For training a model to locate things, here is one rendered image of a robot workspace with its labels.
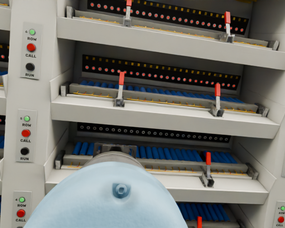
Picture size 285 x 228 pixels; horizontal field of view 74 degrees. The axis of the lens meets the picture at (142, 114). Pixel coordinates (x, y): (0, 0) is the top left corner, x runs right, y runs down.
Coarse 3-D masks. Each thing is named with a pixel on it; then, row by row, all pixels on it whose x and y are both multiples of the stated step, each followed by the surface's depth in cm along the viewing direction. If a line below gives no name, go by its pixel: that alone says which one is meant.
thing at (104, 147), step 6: (96, 144) 31; (102, 144) 31; (108, 144) 30; (96, 150) 34; (102, 150) 25; (108, 150) 25; (114, 150) 26; (120, 150) 26; (126, 150) 25; (132, 150) 35; (132, 156) 34
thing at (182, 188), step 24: (72, 144) 61; (192, 144) 68; (216, 144) 68; (240, 144) 67; (48, 168) 46; (144, 168) 55; (264, 168) 56; (48, 192) 46; (192, 192) 51; (216, 192) 51; (240, 192) 52; (264, 192) 53
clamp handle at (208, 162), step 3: (207, 153) 54; (210, 153) 54; (207, 156) 53; (210, 156) 54; (207, 159) 53; (210, 159) 53; (207, 162) 53; (210, 162) 53; (207, 165) 53; (207, 168) 53; (207, 171) 53; (207, 174) 52; (207, 177) 52
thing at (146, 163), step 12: (72, 156) 52; (84, 156) 53; (156, 168) 56; (168, 168) 56; (180, 168) 57; (192, 168) 57; (204, 168) 58; (216, 168) 58; (228, 168) 59; (240, 168) 59
